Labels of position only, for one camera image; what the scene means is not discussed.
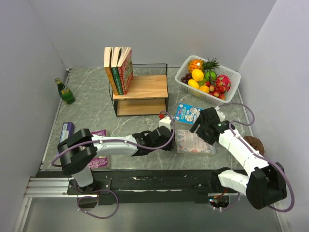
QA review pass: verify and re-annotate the pink floral book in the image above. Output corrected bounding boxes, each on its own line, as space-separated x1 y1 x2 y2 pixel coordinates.
175 130 216 155

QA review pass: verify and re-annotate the purple 117-Storey Treehouse book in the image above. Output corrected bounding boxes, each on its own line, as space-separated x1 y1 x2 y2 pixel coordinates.
88 129 110 170

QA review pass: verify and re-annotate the red 13-Storey Treehouse book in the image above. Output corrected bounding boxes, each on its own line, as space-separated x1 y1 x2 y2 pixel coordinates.
117 47 133 95

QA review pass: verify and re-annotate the green 104-Storey Treehouse book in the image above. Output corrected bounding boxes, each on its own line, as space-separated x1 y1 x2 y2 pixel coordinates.
111 47 123 95

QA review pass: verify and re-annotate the orange Treehouse book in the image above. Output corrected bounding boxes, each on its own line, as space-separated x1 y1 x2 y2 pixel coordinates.
103 47 118 95

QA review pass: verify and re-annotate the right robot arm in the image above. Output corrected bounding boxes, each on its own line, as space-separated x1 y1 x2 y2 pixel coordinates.
190 107 287 209

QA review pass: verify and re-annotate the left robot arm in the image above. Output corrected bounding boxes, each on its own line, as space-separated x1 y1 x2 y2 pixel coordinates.
52 126 175 194

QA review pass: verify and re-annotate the blue cartoon book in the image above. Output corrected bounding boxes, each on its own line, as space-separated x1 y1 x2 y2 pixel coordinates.
174 103 202 125

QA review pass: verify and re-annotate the red lychee cluster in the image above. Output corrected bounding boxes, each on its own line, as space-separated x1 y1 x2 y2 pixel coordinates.
204 81 227 100

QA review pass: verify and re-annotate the white plastic fruit basket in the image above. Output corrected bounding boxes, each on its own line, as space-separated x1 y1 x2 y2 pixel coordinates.
175 55 241 105

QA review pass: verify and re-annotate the yellow lemon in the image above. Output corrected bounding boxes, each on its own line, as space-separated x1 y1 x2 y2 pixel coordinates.
188 79 200 89

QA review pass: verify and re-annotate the pink dragon fruit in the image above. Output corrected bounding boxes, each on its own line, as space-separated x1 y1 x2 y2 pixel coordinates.
216 74 231 93

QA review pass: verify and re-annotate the green apple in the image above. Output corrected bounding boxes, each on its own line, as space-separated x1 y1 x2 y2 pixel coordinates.
204 70 217 81

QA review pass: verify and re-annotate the orange mango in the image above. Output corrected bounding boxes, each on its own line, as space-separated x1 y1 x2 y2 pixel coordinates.
191 69 204 82

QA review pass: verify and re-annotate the brown round object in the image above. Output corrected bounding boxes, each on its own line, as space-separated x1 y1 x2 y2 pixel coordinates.
244 135 265 156

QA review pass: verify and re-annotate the dark grape bunch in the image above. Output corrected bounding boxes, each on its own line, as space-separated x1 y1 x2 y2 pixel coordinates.
181 75 191 84

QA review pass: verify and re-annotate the small pineapple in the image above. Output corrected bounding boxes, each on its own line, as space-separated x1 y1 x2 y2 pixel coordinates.
188 58 219 73

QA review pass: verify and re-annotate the dark blue book at left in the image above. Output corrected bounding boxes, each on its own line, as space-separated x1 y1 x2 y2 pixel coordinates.
59 122 75 143

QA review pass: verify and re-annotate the green glass bottle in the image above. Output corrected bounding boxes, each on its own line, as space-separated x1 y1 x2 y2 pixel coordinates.
55 78 75 104

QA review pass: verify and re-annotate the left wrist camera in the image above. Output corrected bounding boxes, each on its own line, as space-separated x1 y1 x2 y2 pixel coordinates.
158 114 172 131

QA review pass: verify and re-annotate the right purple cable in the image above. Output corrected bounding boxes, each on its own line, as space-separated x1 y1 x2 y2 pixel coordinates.
215 102 295 213

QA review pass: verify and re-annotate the wood and wire shelf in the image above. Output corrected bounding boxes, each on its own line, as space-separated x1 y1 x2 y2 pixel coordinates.
109 63 169 116

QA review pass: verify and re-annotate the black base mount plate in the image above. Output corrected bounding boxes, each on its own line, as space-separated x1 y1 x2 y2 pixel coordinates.
67 170 235 206

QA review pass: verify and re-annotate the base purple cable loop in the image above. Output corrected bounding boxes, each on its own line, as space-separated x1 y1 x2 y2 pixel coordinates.
76 189 120 219

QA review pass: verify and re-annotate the aluminium rail frame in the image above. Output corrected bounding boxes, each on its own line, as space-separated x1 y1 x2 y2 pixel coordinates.
13 175 290 232

